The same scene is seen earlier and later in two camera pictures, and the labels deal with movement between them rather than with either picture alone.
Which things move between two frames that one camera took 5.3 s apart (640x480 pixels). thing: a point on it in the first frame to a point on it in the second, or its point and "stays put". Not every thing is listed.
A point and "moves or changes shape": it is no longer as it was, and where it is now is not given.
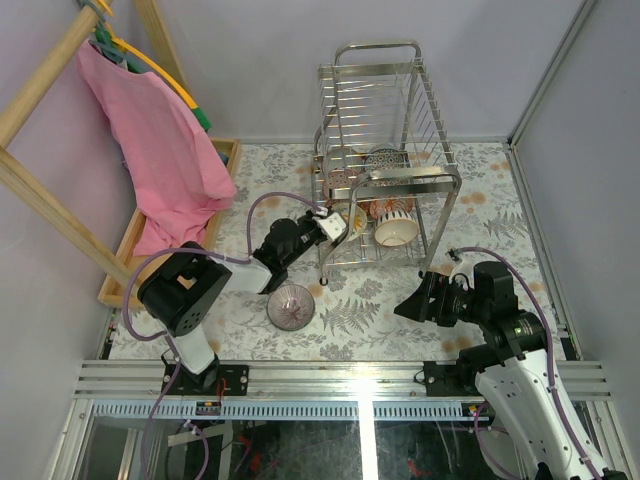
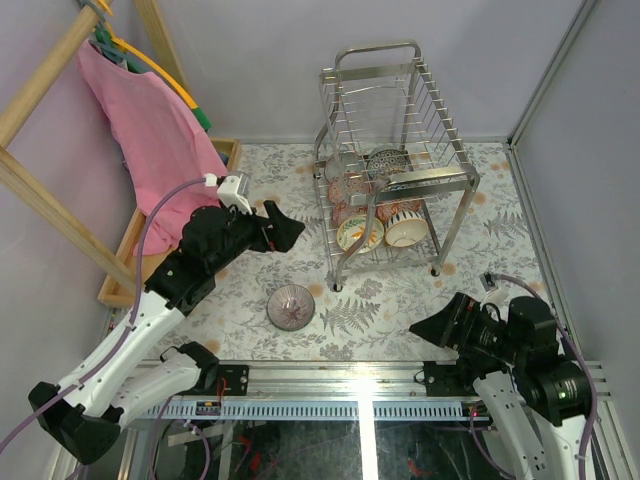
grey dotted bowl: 386,158 moves or changes shape
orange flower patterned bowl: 360,223 moves or changes shape
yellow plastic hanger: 141,55 stays put
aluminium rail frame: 362,391 stays put
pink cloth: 175,180 stays put
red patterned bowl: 340,178 moves or changes shape
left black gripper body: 316,226 to 259,232
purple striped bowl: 290,307 stays put
